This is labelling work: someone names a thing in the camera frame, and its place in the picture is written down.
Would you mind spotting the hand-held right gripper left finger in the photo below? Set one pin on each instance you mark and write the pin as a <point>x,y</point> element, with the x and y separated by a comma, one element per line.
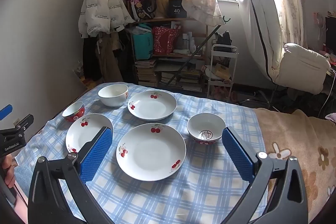
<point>97,153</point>

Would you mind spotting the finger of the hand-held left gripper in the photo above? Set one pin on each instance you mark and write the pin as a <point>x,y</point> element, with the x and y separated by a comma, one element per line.
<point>25,123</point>
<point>6,111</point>

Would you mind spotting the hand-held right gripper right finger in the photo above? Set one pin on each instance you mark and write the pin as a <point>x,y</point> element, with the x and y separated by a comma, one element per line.
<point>239,158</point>

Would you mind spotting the white cherry print plate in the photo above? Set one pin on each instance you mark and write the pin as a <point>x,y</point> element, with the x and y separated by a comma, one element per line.
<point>151,153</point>
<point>84,134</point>
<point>152,107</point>

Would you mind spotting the small red patterned bowl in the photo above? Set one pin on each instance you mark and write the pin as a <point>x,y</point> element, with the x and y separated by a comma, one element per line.
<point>74,115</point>

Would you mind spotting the white bowl red symbol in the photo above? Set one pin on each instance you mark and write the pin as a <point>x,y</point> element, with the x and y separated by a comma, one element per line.
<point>204,124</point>

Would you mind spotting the large white bowl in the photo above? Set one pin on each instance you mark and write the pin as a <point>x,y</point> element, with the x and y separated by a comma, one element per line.
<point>113,98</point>

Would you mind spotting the person's left hand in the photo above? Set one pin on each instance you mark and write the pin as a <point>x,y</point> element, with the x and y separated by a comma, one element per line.
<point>10,170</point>

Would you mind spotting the blue checked cloth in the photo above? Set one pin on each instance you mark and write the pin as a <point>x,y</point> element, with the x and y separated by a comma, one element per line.
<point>204,187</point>

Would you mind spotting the brown flower blanket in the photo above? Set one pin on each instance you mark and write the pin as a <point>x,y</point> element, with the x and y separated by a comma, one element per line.
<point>288,129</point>

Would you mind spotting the office chair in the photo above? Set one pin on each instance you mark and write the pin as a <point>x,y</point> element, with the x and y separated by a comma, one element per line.
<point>265,99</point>

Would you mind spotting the white trolley cart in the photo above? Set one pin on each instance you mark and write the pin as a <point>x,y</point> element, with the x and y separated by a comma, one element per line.
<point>223,74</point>

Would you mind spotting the brown hanging coat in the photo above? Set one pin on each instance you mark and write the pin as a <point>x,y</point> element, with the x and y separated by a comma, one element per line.
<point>107,58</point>

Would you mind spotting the black metal rod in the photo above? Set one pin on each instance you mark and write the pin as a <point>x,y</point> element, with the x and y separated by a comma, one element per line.
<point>189,57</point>

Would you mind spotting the black bag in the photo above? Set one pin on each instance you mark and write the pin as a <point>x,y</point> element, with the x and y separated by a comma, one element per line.
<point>224,41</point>

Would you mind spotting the teal bag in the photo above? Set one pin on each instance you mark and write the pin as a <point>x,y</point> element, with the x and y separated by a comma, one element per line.
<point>142,44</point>

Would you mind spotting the white bottles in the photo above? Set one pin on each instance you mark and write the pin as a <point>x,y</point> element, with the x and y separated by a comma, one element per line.
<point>190,43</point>

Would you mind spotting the red patterned bag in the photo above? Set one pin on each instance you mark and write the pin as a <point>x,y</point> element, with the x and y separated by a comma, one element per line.
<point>164,40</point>

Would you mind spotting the white hanging jacket black stripe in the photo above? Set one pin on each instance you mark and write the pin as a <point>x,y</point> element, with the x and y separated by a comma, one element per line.
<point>258,24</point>

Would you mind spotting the wooden shelf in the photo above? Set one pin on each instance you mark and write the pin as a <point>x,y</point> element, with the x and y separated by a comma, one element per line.
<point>170,20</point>

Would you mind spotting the black monitor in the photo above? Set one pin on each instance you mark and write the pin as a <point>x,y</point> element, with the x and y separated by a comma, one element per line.
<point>331,35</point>

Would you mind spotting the colourful patterned bag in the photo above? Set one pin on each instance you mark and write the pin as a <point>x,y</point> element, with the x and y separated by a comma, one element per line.
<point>143,5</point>

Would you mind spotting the black cardboard box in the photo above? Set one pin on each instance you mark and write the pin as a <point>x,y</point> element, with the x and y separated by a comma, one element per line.
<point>177,10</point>

